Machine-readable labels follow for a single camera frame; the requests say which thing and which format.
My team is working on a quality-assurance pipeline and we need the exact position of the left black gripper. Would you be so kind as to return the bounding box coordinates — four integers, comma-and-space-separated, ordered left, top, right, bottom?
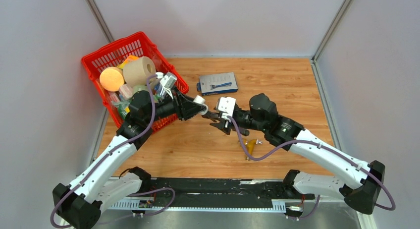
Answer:
144, 85, 206, 124

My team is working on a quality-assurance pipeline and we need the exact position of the white pvc elbow fitting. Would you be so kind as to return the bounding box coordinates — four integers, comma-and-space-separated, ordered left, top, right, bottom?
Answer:
193, 95, 209, 115

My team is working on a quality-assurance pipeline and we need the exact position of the dark grey metal faucet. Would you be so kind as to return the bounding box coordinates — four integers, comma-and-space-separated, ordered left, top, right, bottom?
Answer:
202, 112, 236, 135

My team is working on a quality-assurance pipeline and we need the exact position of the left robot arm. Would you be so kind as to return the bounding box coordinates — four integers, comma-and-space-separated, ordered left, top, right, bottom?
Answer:
50, 89, 208, 229

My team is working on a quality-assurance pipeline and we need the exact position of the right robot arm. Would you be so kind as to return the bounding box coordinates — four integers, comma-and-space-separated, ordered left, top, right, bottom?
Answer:
203, 93, 387, 215

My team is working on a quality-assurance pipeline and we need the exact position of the grey blue razor box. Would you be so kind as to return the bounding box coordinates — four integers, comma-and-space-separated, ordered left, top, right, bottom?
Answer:
196, 72, 239, 96

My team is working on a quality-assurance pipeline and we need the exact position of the yellow brass tap valve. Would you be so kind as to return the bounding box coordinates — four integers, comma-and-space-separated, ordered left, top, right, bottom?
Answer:
242, 138, 263, 156

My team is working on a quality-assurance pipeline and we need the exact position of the pale green soap bottle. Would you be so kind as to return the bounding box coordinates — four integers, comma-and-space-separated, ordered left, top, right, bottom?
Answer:
132, 85, 148, 94

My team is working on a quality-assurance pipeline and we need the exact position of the brown toilet paper roll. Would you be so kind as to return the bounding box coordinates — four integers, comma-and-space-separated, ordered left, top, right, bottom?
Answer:
122, 56, 156, 87

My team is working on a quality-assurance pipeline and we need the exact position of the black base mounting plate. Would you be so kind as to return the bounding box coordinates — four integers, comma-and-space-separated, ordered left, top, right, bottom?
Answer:
112, 177, 316, 213

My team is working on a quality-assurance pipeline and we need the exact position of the red plastic basket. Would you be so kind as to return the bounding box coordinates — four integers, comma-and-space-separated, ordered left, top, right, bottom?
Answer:
81, 32, 189, 127

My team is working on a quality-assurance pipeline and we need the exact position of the orange round sponge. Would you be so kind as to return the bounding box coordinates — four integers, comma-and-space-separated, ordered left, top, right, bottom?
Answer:
99, 67, 125, 92

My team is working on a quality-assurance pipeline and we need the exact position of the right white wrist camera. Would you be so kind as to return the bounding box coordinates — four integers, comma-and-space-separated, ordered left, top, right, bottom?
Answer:
215, 97, 236, 119

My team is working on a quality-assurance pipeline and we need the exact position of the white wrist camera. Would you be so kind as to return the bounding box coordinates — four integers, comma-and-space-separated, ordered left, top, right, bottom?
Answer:
215, 97, 236, 119
157, 72, 177, 99

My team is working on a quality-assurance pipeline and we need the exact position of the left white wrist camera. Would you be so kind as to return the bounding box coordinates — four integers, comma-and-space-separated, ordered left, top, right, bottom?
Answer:
157, 72, 177, 99

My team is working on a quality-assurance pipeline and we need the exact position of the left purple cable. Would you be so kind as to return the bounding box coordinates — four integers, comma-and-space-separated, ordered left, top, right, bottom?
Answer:
50, 74, 176, 229

